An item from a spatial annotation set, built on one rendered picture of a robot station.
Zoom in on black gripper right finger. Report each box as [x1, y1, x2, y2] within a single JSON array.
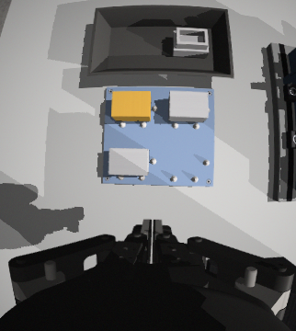
[[152, 220, 294, 321]]

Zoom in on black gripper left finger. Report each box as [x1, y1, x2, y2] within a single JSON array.
[[8, 219, 152, 304]]

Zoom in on yellow rectangular block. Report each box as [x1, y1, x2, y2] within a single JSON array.
[[111, 91, 151, 121]]

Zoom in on white rectangular part with pocket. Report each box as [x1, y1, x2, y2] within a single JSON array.
[[173, 28, 209, 58]]

